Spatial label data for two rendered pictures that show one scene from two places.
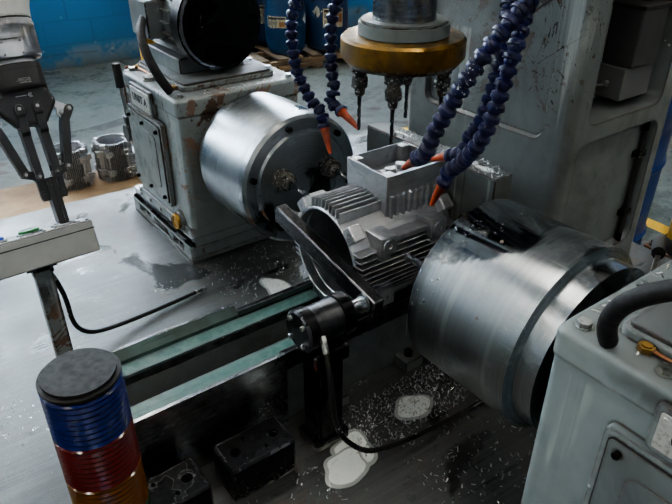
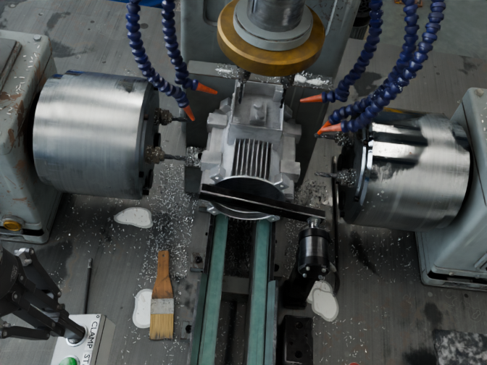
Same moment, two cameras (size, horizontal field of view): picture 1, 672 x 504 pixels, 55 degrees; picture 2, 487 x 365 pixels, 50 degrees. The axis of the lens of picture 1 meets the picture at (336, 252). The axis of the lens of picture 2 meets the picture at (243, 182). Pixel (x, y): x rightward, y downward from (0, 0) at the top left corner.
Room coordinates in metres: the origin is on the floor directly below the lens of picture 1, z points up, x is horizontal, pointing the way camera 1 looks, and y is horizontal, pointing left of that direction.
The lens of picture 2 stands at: (0.57, 0.51, 1.90)
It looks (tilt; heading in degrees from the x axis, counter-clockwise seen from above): 55 degrees down; 303
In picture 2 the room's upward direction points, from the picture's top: 10 degrees clockwise
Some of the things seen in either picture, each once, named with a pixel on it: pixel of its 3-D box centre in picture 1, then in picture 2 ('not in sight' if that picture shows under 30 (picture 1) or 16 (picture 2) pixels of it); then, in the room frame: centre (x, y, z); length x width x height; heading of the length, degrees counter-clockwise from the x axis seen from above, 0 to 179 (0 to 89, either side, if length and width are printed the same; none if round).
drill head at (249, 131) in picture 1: (262, 157); (80, 132); (1.21, 0.15, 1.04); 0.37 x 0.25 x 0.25; 37
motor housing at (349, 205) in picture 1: (374, 237); (249, 160); (0.93, -0.06, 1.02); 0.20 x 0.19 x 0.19; 126
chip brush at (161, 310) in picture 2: not in sight; (162, 293); (0.92, 0.21, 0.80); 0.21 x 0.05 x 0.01; 134
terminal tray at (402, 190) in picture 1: (395, 179); (256, 116); (0.95, -0.10, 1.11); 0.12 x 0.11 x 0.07; 126
